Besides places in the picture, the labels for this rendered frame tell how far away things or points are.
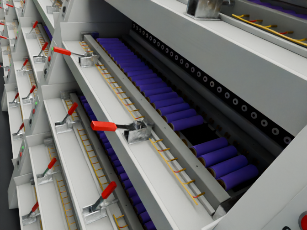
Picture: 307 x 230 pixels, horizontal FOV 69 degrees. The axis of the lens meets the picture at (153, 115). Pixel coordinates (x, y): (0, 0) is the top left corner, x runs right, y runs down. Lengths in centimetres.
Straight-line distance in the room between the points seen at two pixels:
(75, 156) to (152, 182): 31
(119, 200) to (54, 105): 39
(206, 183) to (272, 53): 16
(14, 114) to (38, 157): 56
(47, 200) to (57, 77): 36
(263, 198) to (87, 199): 37
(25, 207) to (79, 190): 47
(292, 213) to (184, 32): 22
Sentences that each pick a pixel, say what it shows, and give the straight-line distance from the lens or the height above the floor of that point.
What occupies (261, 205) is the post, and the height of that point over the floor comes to 83.
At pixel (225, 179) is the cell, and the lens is 32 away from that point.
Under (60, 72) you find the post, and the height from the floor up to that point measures 63.
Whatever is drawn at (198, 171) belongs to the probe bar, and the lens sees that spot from 30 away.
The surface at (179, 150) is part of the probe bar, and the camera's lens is 32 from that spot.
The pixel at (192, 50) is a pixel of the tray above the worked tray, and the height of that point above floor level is 90.
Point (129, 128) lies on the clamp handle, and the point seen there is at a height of 76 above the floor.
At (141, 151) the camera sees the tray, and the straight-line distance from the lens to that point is 34.
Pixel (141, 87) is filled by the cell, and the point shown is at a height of 78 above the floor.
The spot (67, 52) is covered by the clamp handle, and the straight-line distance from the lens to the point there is 54.
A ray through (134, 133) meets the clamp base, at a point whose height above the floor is 75.
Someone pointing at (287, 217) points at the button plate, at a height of 84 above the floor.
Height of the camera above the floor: 92
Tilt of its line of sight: 23 degrees down
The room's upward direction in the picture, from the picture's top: 29 degrees clockwise
